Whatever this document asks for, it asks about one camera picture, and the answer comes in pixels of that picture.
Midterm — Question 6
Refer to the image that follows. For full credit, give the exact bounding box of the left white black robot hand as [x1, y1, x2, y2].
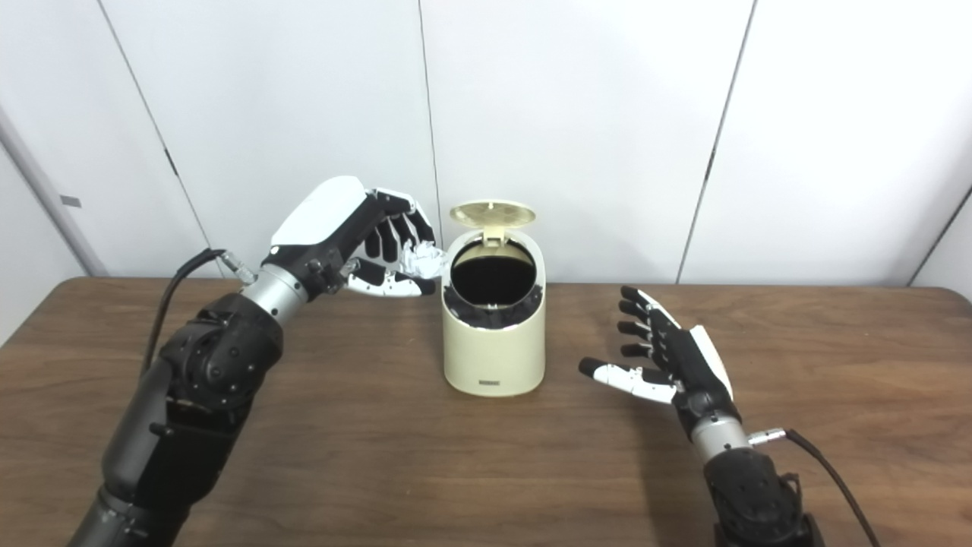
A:
[262, 175, 439, 299]

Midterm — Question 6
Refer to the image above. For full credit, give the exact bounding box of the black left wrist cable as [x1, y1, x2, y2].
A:
[140, 248, 259, 377]

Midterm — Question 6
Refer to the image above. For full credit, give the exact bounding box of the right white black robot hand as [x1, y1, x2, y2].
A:
[579, 286, 741, 441]

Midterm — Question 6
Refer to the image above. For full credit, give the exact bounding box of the grey wall post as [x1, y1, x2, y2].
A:
[0, 106, 107, 278]

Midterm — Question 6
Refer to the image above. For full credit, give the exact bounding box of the cream round bin lid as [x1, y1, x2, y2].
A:
[450, 200, 537, 245]

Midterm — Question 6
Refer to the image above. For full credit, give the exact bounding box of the cream-colored round bin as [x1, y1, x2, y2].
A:
[442, 200, 546, 397]

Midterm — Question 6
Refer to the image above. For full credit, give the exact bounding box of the black bin liner bag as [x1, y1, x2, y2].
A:
[444, 255, 544, 330]

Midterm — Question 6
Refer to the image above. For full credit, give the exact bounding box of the white paper ball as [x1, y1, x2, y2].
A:
[401, 242, 449, 278]

